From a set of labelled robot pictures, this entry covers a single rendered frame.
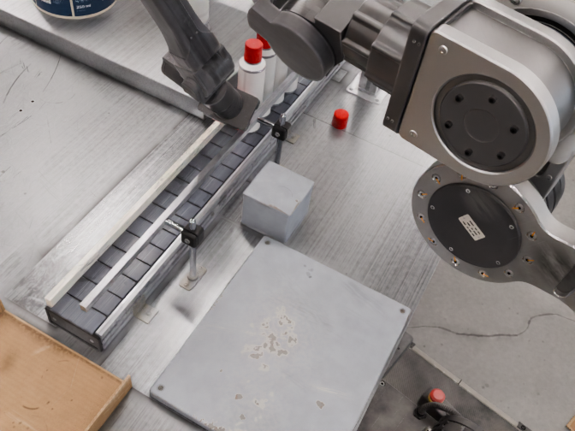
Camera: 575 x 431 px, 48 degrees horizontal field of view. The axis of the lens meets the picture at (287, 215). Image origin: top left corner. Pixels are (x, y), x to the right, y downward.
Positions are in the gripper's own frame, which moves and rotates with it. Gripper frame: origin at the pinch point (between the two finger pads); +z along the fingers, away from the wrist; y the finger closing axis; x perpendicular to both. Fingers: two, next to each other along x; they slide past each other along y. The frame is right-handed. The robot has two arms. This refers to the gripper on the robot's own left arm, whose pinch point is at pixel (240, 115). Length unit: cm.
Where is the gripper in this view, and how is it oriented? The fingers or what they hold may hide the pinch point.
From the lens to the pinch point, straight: 129.5
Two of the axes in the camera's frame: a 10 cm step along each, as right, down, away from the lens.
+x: -4.3, 9.0, 0.0
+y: -8.8, -4.2, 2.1
